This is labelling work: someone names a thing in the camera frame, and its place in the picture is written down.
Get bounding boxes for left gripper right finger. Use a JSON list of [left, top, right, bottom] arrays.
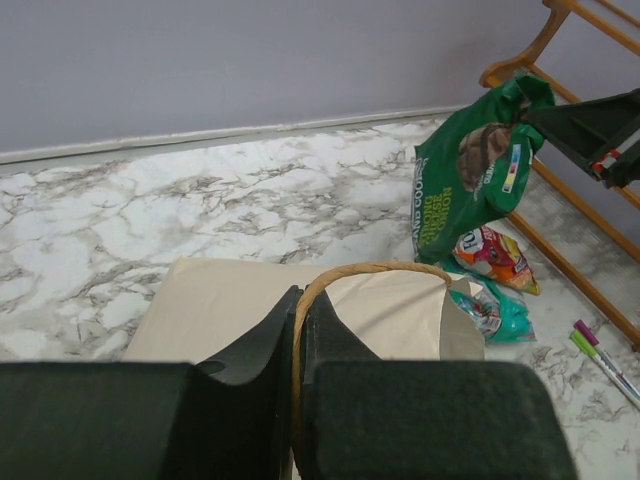
[[294, 305, 577, 479]]

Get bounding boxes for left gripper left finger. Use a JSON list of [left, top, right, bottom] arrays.
[[1, 287, 301, 479]]

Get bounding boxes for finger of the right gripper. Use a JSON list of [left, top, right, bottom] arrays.
[[527, 89, 639, 188]]

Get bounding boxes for beige paper bag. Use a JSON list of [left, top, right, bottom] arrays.
[[122, 259, 487, 480]]

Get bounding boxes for green crisps bag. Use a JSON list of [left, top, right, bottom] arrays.
[[411, 75, 555, 264]]

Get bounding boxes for orange pink snack packet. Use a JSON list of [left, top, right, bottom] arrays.
[[452, 226, 541, 295]]

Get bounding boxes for teal snack packet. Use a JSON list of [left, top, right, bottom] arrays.
[[439, 260, 536, 344]]

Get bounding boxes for wooden rack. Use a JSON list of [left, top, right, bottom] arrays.
[[459, 1, 639, 350]]

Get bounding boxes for purple marker pen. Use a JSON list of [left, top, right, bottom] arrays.
[[574, 319, 639, 396]]

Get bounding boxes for green marker pen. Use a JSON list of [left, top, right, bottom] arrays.
[[569, 329, 640, 409]]

